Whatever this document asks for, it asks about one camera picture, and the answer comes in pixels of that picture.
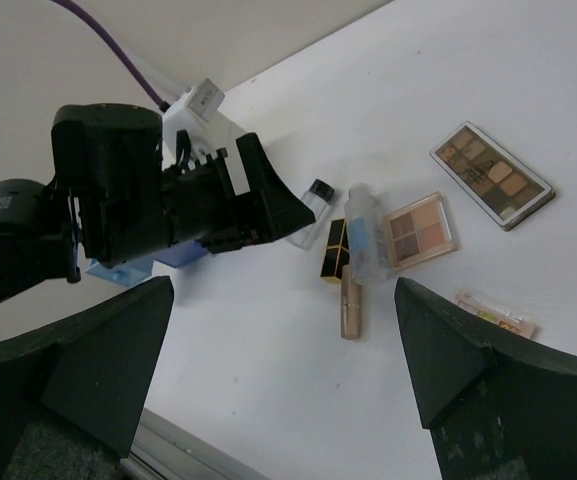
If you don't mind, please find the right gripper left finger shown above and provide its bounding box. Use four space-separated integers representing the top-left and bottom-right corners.
0 277 174 479

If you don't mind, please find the dark blue drawer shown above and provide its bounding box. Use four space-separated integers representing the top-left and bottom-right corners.
153 241 208 269

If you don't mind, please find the four pan eyeshadow palette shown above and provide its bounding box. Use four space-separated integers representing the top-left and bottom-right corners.
383 192 459 271

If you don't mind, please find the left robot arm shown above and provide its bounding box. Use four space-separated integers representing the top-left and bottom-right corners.
0 102 315 303

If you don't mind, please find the aluminium frame rail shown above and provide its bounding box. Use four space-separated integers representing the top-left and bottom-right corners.
120 409 267 479

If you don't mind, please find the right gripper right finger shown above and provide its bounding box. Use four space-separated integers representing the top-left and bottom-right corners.
394 278 577 479

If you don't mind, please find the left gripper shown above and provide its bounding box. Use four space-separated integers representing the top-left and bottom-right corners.
162 130 315 253

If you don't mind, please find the small clear bottle black cap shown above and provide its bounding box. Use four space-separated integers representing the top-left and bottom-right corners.
287 179 336 251

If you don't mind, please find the long brown eyeshadow palette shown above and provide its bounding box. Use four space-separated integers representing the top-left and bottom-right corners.
430 121 556 232

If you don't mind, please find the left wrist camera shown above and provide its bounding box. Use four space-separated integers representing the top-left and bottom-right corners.
162 79 246 174

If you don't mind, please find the colorful eyeshadow palette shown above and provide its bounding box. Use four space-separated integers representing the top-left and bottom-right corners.
455 290 538 339

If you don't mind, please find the light blue drawer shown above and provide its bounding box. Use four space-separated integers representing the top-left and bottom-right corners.
85 256 154 288

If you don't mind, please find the rose gold lipstick tube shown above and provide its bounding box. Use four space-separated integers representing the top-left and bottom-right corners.
340 265 363 340

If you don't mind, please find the clear bottle blue label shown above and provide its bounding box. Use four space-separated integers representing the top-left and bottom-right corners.
344 183 391 285

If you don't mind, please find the black gold lipstick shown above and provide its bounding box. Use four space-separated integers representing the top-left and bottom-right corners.
320 218 350 284

